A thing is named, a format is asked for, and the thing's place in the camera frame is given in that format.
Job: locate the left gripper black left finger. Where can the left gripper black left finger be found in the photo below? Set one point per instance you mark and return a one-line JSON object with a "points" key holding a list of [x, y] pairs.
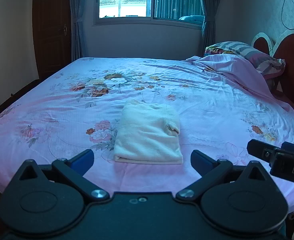
{"points": [[71, 172]]}

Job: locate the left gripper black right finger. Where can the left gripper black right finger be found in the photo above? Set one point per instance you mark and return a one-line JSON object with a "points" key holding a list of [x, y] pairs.
{"points": [[212, 173]]}

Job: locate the cream knit sweater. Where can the cream knit sweater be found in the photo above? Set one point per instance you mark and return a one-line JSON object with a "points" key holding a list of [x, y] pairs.
{"points": [[148, 133]]}

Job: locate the red white headboard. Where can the red white headboard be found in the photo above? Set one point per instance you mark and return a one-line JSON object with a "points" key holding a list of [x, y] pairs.
{"points": [[283, 48]]}

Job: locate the floral pink bed sheet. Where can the floral pink bed sheet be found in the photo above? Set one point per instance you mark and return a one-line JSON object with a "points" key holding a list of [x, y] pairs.
{"points": [[80, 108]]}

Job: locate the striped floral pillow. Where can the striped floral pillow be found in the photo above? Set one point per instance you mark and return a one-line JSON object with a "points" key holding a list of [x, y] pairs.
{"points": [[266, 65]]}

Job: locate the pink blanket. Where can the pink blanket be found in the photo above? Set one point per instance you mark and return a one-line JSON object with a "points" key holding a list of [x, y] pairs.
{"points": [[242, 72]]}

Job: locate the right blue curtain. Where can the right blue curtain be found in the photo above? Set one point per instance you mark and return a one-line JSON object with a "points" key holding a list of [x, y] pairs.
{"points": [[209, 8]]}

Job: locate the blue curtain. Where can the blue curtain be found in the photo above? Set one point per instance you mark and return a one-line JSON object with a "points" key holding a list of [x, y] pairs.
{"points": [[77, 31], [209, 8]]}

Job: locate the dark wooden door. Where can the dark wooden door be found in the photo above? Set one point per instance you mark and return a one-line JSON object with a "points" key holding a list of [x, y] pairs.
{"points": [[51, 20]]}

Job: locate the left blue curtain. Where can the left blue curtain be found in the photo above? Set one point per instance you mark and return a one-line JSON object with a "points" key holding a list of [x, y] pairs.
{"points": [[77, 31]]}

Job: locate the window with white frame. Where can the window with white frame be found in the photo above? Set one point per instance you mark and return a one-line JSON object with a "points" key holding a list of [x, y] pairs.
{"points": [[171, 12]]}

